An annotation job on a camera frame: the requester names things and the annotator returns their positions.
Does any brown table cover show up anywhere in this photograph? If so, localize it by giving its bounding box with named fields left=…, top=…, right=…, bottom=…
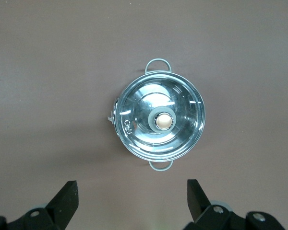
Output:
left=0, top=0, right=288, bottom=230

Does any glass pot lid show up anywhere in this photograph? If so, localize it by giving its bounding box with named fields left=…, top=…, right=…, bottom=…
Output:
left=114, top=71, right=206, bottom=164

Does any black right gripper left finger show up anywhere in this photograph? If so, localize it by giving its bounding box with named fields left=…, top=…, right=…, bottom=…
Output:
left=7, top=181, right=80, bottom=230

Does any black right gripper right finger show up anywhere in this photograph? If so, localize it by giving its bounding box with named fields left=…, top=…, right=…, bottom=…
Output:
left=184, top=179, right=285, bottom=230

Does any steel electric cooking pot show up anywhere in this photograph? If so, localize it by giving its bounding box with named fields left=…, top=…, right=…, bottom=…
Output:
left=107, top=58, right=176, bottom=172

